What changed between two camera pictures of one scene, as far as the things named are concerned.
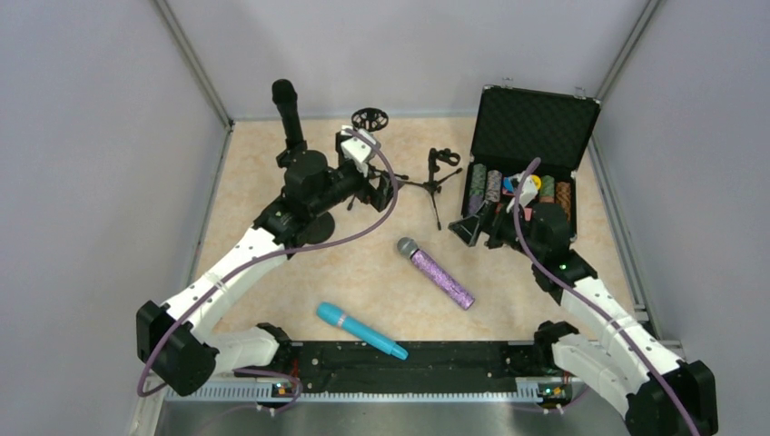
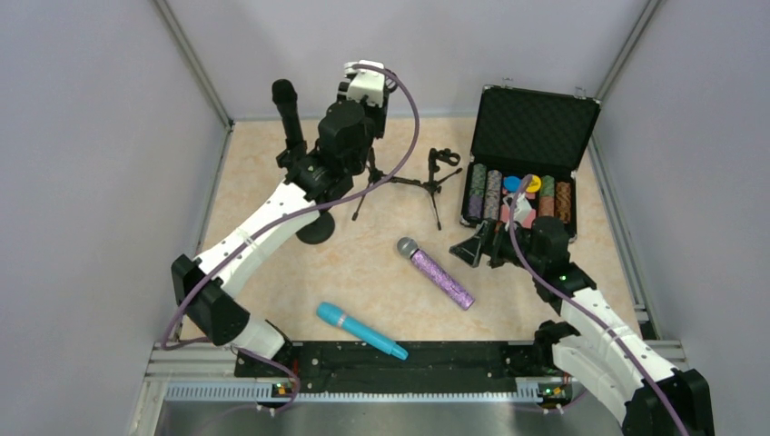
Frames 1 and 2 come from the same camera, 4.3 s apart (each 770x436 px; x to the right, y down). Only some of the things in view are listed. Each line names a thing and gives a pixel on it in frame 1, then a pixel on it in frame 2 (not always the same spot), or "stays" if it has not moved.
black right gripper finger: (466, 229) -> (468, 251)
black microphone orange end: (285, 97) stays
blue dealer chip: (508, 184) stays
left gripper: (373, 188) -> (373, 113)
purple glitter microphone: (409, 248) stays
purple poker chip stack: (478, 183) stays
